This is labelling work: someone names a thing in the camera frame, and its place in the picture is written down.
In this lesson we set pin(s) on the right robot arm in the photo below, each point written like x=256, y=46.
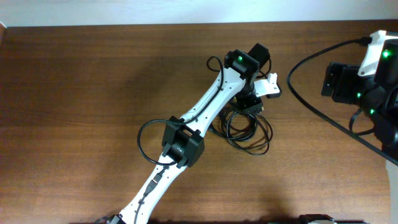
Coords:
x=375, y=95

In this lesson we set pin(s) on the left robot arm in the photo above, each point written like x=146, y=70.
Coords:
x=231, y=108

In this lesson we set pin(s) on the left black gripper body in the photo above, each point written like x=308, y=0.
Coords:
x=249, y=101

